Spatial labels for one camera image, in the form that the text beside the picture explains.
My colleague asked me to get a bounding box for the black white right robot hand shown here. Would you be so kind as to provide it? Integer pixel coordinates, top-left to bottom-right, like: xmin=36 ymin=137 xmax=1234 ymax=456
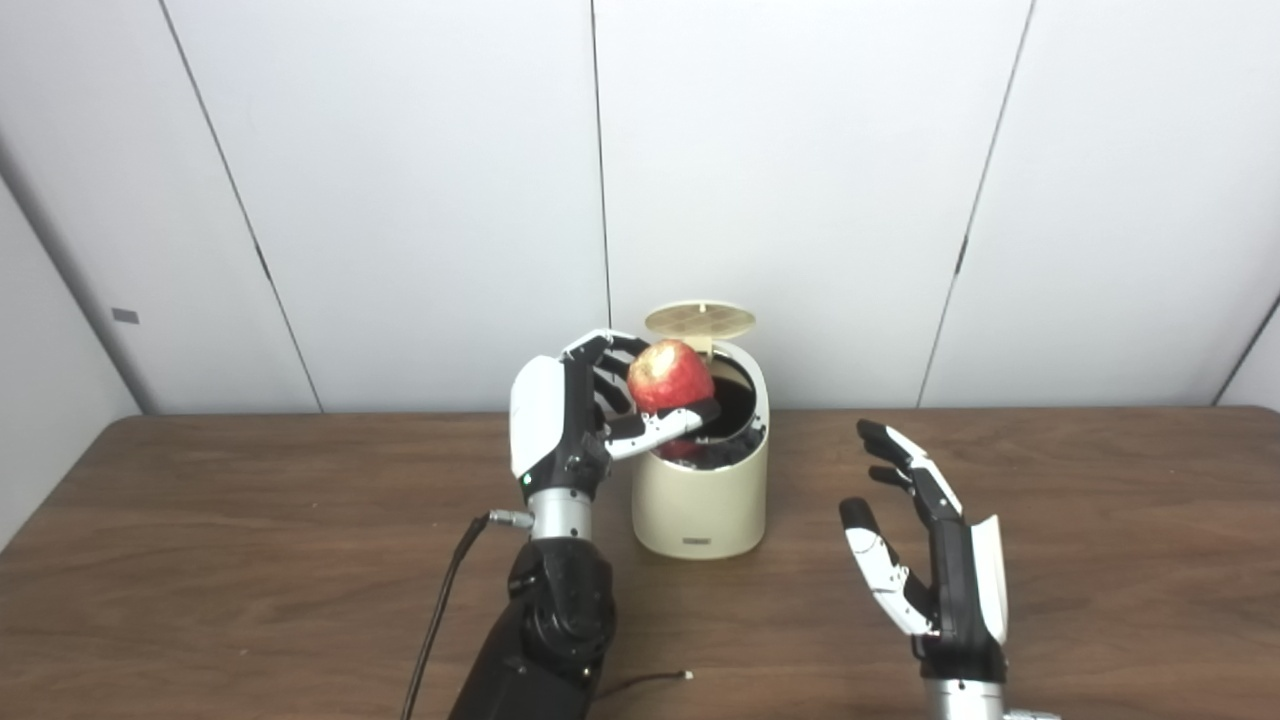
xmin=838 ymin=419 xmax=1011 ymax=684

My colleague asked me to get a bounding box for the cream round bin lid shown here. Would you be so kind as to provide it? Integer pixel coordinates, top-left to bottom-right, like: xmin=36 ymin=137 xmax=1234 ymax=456
xmin=644 ymin=300 xmax=758 ymax=356

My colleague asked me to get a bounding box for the red apple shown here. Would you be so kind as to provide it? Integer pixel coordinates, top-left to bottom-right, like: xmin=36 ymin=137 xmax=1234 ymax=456
xmin=627 ymin=339 xmax=717 ymax=417

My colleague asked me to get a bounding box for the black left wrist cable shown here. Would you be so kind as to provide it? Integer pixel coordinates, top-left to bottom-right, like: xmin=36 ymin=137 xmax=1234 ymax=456
xmin=400 ymin=509 xmax=536 ymax=720

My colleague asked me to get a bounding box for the cream-colored round bin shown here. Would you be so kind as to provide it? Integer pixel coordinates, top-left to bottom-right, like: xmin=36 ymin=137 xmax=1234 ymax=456
xmin=630 ymin=340 xmax=772 ymax=560

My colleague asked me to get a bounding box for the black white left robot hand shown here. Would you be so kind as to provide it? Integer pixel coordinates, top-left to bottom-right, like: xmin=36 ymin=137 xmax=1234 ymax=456
xmin=509 ymin=330 xmax=723 ymax=493

